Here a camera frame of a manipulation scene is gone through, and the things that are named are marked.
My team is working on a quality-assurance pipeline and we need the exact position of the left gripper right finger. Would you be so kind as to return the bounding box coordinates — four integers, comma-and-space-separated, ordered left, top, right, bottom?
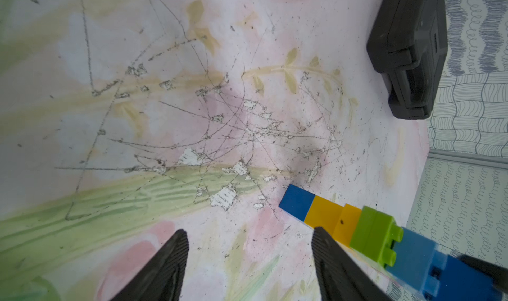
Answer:
312, 227, 390, 301

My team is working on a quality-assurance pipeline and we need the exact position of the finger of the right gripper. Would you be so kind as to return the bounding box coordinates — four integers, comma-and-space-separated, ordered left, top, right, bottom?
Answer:
458, 255, 508, 293

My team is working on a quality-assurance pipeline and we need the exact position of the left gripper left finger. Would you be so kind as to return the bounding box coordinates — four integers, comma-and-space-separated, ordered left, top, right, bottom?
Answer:
113, 229, 189, 301

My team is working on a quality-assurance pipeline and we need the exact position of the yellow small lego brick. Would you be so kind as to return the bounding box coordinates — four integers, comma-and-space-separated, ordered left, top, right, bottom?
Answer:
304, 196, 344, 234

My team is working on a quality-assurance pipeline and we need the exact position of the light blue lego brick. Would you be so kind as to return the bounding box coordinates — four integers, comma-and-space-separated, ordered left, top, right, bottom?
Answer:
385, 228, 447, 300

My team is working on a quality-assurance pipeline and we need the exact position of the yellow lego brick 2x4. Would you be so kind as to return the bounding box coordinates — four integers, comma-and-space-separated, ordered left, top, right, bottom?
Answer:
332, 204, 362, 247

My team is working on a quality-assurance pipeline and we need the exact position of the dark blue small lego brick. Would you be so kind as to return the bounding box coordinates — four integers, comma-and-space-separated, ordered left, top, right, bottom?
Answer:
279, 184, 316, 222

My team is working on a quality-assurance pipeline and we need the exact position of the black plastic tool case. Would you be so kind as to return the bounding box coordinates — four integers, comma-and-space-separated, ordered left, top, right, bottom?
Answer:
366, 0, 448, 120

